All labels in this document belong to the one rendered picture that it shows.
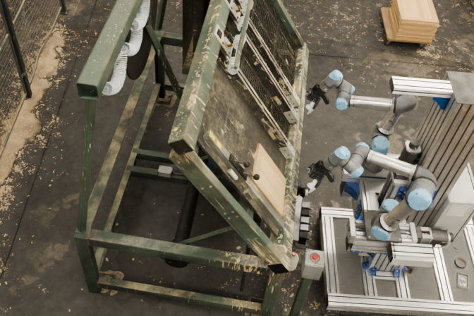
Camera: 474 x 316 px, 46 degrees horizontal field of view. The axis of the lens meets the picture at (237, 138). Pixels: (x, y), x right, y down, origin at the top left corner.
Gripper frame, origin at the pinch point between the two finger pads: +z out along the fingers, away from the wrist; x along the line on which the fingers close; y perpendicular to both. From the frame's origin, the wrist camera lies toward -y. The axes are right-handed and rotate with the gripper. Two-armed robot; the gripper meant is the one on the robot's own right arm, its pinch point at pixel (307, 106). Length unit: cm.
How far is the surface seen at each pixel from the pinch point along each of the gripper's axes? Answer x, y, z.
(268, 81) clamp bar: -26.1, 21.6, 15.3
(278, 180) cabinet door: 39, -2, 37
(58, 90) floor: -126, 135, 219
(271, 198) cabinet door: 57, 5, 35
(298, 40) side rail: -115, -19, 29
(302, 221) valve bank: 55, -29, 47
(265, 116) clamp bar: 9.6, 24.1, 14.9
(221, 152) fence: 67, 61, 3
